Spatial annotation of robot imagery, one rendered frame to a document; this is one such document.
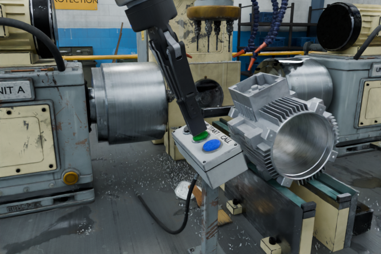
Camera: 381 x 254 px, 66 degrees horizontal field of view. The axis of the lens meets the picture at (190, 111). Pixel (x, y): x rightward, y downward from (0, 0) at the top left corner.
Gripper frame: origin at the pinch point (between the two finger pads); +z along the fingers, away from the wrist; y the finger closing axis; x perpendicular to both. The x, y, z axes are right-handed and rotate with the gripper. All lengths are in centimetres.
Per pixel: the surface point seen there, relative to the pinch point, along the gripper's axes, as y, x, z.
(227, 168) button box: -8.6, 0.0, 7.3
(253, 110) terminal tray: 9.5, -16.1, 9.8
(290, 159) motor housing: 8.6, -21.4, 26.3
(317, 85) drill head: 32, -53, 25
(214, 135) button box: -1.7, -1.9, 4.6
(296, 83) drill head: 33, -46, 20
